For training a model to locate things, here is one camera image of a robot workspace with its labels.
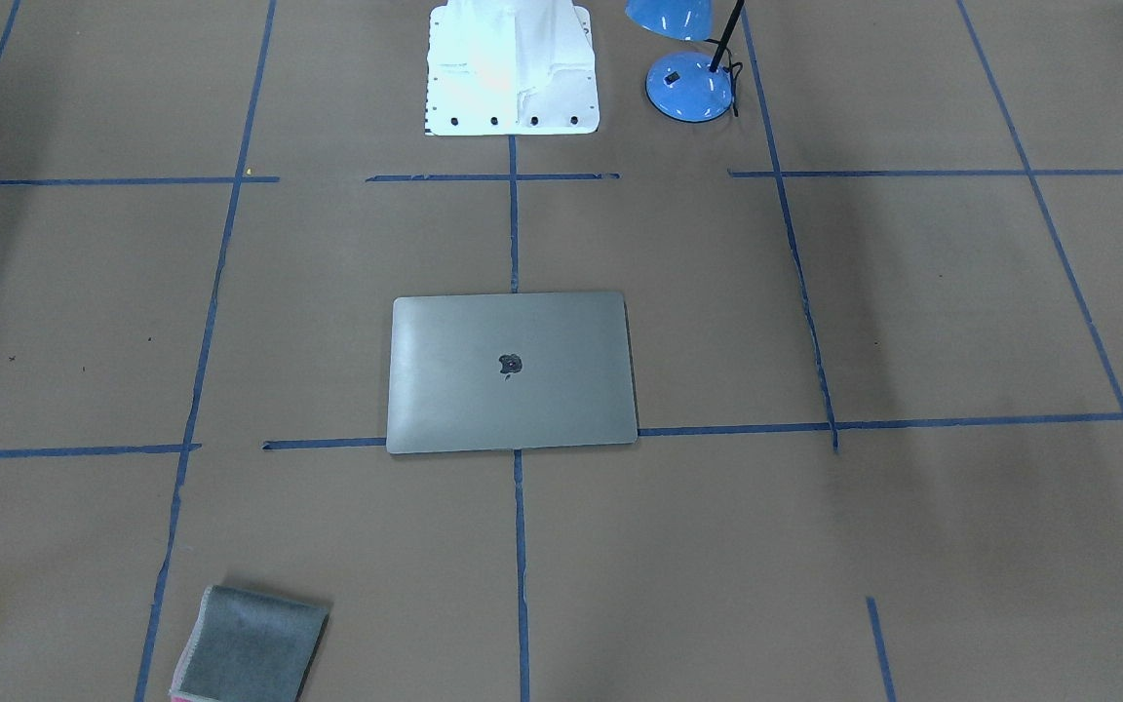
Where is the grey pink folded cloth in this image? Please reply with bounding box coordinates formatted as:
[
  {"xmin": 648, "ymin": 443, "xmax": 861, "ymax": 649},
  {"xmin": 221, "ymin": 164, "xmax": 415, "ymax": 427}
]
[{"xmin": 168, "ymin": 585, "xmax": 329, "ymax": 701}]

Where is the grey laptop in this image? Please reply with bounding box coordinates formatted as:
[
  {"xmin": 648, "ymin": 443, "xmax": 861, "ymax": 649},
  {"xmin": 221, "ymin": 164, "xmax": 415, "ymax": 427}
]
[{"xmin": 386, "ymin": 292, "xmax": 639, "ymax": 456}]

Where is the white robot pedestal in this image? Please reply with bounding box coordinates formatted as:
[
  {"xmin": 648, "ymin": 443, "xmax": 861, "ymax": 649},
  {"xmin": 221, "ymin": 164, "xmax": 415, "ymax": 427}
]
[{"xmin": 424, "ymin": 1, "xmax": 600, "ymax": 137}]

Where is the blue desk lamp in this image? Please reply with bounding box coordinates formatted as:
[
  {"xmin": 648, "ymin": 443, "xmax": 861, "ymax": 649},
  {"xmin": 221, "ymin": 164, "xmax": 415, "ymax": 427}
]
[{"xmin": 624, "ymin": 1, "xmax": 745, "ymax": 124}]

